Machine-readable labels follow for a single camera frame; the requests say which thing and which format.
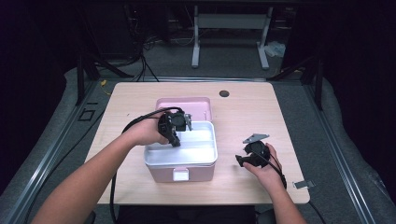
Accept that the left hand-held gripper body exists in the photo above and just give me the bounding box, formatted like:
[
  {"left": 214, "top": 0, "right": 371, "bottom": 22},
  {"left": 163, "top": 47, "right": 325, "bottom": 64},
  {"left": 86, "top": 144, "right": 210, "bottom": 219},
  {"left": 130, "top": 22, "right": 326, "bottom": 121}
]
[{"left": 157, "top": 110, "right": 193, "bottom": 140}]

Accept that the white divided tray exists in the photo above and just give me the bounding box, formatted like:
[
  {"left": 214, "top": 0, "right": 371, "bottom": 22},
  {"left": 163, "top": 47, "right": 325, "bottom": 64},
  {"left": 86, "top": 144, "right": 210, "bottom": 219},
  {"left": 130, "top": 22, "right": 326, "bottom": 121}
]
[{"left": 144, "top": 120, "right": 218, "bottom": 166}]

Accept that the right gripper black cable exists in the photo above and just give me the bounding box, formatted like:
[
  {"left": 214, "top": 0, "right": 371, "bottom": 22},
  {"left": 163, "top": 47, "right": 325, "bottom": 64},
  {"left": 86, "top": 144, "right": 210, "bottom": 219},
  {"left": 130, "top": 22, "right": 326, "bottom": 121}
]
[{"left": 250, "top": 148, "right": 289, "bottom": 190}]

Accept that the person's left hand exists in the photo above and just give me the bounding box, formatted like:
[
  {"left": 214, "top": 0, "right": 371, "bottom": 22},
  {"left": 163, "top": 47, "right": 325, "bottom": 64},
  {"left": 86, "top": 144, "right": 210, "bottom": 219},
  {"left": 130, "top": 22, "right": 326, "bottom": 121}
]
[{"left": 128, "top": 111, "right": 171, "bottom": 147}]

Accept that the clear plastic bag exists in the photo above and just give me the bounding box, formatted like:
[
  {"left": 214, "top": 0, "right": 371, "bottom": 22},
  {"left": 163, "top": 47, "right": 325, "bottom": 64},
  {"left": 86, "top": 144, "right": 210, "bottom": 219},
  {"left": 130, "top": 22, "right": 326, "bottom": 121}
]
[{"left": 264, "top": 40, "right": 287, "bottom": 59}]

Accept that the dark cabinet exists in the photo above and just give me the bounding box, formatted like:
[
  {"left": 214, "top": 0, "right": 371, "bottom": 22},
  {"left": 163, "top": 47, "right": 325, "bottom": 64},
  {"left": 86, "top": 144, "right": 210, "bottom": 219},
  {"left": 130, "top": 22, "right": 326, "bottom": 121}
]
[{"left": 83, "top": 2, "right": 145, "bottom": 61}]

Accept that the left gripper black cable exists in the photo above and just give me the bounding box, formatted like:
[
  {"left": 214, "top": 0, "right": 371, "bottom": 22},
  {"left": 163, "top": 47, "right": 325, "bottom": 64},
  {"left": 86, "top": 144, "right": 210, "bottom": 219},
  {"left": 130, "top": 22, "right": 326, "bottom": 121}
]
[{"left": 108, "top": 106, "right": 185, "bottom": 224}]

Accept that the black floor cable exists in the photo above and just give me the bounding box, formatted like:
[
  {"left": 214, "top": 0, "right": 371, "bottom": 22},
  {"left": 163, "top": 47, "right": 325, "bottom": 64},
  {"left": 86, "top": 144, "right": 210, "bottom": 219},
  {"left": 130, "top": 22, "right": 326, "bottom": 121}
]
[{"left": 307, "top": 200, "right": 327, "bottom": 224}]

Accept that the grey metal bracket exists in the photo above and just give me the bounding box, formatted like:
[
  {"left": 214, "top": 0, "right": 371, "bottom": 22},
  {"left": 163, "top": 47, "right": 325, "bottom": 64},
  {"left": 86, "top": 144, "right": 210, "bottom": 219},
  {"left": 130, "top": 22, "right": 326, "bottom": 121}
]
[{"left": 292, "top": 179, "right": 317, "bottom": 190}]

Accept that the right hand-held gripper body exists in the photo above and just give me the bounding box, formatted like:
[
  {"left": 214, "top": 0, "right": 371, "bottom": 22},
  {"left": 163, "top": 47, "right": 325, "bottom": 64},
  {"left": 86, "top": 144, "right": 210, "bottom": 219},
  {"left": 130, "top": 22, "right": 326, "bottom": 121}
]
[{"left": 241, "top": 133, "right": 272, "bottom": 169}]

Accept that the person's right hand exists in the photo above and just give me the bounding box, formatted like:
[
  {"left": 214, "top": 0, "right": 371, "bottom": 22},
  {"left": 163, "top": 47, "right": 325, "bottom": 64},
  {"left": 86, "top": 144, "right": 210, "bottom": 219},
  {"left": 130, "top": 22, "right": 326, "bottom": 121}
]
[{"left": 242, "top": 143, "right": 286, "bottom": 196}]

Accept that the black tripod stand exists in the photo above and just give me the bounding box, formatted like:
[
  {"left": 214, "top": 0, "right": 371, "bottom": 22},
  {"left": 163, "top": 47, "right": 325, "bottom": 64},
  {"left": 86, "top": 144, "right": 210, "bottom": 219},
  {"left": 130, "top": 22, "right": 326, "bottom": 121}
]
[
  {"left": 266, "top": 53, "right": 325, "bottom": 112},
  {"left": 76, "top": 51, "right": 135, "bottom": 107}
]

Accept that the white desk frame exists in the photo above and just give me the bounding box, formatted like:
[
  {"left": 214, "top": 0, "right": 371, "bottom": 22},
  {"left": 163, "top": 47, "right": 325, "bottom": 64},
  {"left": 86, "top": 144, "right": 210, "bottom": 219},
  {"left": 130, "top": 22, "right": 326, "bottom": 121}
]
[{"left": 191, "top": 5, "right": 275, "bottom": 70}]

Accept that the bundle of black cables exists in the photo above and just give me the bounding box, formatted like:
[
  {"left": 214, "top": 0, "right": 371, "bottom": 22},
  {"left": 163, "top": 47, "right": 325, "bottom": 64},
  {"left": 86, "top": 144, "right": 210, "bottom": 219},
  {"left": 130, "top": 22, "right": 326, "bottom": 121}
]
[{"left": 92, "top": 33, "right": 162, "bottom": 84}]

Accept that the aluminium rail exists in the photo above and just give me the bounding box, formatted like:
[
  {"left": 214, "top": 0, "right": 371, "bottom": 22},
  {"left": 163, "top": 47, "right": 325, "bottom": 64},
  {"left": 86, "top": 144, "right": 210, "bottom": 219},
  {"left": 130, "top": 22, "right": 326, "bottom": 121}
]
[
  {"left": 0, "top": 81, "right": 98, "bottom": 224},
  {"left": 303, "top": 83, "right": 379, "bottom": 224}
]

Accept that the pink storage box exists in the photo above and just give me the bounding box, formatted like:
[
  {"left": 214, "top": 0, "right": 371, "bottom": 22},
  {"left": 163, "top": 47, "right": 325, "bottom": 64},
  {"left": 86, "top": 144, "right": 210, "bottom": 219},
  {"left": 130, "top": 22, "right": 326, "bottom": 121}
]
[{"left": 143, "top": 96, "right": 219, "bottom": 184}]

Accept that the yellow cable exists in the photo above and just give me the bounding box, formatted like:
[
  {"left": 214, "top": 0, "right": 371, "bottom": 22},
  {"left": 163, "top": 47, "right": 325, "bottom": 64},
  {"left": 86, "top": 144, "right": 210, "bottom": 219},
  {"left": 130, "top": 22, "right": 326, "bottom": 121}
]
[{"left": 99, "top": 78, "right": 113, "bottom": 96}]

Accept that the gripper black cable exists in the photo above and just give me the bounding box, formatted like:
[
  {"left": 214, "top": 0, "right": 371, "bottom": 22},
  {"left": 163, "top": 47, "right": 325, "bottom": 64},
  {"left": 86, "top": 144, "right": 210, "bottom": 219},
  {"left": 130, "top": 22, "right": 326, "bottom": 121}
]
[
  {"left": 250, "top": 148, "right": 289, "bottom": 190},
  {"left": 108, "top": 106, "right": 185, "bottom": 224}
]

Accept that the person's dark lap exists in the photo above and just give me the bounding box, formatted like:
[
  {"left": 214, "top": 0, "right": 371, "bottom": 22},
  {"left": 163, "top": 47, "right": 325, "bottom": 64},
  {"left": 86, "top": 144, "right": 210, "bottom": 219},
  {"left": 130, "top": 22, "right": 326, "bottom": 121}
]
[{"left": 118, "top": 204, "right": 257, "bottom": 224}]

